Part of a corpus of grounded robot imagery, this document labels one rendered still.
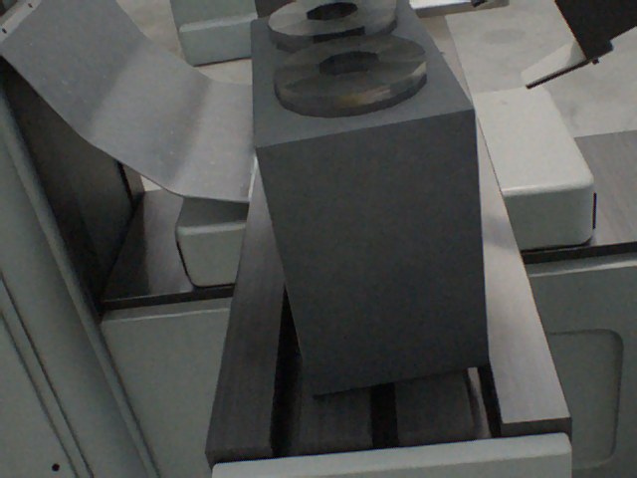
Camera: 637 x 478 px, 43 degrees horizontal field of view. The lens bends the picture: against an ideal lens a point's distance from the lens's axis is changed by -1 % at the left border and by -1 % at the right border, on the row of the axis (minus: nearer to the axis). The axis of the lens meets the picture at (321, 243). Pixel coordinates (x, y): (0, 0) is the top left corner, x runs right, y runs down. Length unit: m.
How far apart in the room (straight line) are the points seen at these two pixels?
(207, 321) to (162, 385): 0.13
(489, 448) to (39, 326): 0.64
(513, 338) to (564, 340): 0.51
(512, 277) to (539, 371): 0.10
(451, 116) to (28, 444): 0.84
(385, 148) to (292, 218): 0.07
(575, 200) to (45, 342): 0.65
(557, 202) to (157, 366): 0.55
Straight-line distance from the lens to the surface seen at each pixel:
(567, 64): 0.79
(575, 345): 1.09
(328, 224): 0.46
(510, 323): 0.58
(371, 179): 0.45
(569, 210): 0.96
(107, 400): 1.11
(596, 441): 1.22
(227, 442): 0.53
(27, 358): 1.05
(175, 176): 0.94
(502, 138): 1.04
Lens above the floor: 1.36
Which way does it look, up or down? 34 degrees down
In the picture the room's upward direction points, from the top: 11 degrees counter-clockwise
